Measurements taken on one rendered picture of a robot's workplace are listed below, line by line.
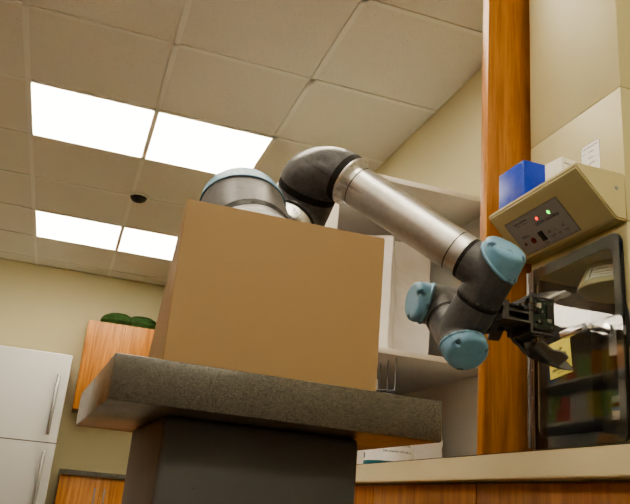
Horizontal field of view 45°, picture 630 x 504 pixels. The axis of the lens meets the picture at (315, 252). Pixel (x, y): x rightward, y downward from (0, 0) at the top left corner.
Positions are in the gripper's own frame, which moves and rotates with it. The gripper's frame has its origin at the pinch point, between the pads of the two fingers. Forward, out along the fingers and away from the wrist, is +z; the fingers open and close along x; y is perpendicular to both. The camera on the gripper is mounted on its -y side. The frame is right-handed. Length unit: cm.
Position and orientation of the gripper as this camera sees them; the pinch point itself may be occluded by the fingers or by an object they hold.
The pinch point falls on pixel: (570, 332)
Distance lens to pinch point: 156.3
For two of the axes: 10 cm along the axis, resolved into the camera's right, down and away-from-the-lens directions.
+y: 3.2, -2.8, -9.0
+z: 9.4, 1.8, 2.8
